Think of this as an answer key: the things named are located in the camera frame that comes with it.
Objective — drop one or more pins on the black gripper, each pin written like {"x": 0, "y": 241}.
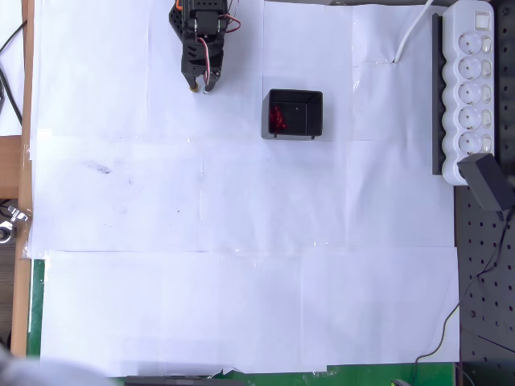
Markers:
{"x": 199, "y": 71}

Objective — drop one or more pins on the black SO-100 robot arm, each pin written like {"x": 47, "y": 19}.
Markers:
{"x": 209, "y": 22}

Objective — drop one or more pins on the black open box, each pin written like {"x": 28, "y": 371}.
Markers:
{"x": 277, "y": 96}

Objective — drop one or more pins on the white paper covering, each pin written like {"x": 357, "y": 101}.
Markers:
{"x": 281, "y": 281}

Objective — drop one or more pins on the metal clamp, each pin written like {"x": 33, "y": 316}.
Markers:
{"x": 16, "y": 215}

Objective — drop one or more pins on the white power strip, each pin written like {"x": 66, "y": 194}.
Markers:
{"x": 468, "y": 96}

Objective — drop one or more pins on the dark ribbed panel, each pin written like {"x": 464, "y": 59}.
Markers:
{"x": 6, "y": 289}

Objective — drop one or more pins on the black power adapter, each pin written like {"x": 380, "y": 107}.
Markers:
{"x": 484, "y": 181}

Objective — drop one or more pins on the black flat device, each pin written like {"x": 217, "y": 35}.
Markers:
{"x": 181, "y": 381}

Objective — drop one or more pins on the grey blurred object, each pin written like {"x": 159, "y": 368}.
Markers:
{"x": 40, "y": 372}

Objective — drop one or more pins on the black pegboard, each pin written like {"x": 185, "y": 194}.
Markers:
{"x": 487, "y": 257}

